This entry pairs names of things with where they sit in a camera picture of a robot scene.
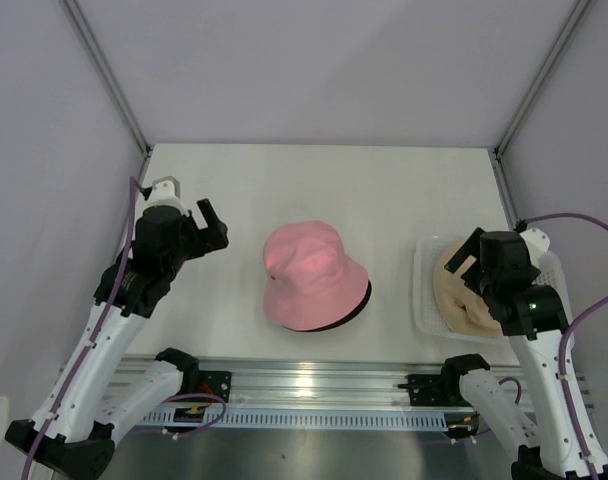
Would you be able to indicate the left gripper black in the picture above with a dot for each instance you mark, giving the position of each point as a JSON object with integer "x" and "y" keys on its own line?
{"x": 211, "y": 240}

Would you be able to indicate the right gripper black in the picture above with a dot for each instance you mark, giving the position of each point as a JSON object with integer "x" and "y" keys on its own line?
{"x": 470, "y": 246}

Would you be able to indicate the black hat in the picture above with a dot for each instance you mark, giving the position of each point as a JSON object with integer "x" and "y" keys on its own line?
{"x": 328, "y": 311}

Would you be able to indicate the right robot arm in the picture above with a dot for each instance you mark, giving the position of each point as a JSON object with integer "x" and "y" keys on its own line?
{"x": 558, "y": 442}

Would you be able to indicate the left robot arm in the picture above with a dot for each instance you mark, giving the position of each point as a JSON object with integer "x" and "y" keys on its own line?
{"x": 75, "y": 432}

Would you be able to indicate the beige hat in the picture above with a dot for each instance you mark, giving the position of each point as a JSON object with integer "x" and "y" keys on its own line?
{"x": 462, "y": 310}

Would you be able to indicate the white plastic basket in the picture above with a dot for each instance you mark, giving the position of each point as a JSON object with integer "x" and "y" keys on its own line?
{"x": 545, "y": 270}

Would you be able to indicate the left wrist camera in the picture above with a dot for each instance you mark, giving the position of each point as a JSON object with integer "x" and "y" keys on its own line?
{"x": 165, "y": 192}

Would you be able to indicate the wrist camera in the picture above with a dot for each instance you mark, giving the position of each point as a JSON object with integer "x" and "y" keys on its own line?
{"x": 537, "y": 241}
{"x": 165, "y": 192}

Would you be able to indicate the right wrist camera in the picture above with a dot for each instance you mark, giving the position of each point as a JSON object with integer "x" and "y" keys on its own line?
{"x": 537, "y": 241}

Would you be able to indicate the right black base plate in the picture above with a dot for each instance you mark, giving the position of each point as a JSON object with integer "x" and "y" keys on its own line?
{"x": 429, "y": 390}

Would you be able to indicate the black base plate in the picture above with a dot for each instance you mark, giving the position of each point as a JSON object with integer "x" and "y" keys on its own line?
{"x": 216, "y": 382}
{"x": 429, "y": 390}

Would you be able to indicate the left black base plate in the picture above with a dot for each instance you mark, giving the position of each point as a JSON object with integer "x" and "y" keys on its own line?
{"x": 216, "y": 382}

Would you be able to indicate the aluminium mounting rail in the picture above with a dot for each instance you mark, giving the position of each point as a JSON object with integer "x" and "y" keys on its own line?
{"x": 311, "y": 385}

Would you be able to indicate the right aluminium frame post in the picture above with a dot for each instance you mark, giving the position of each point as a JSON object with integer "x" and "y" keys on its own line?
{"x": 551, "y": 61}

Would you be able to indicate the aluminium frame post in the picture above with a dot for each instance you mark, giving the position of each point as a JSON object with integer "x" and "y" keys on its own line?
{"x": 551, "y": 61}
{"x": 89, "y": 42}

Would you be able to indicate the white slotted cable duct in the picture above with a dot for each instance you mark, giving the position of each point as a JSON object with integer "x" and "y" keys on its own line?
{"x": 305, "y": 419}

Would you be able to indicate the left aluminium frame post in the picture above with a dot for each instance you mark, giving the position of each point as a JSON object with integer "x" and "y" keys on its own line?
{"x": 89, "y": 42}

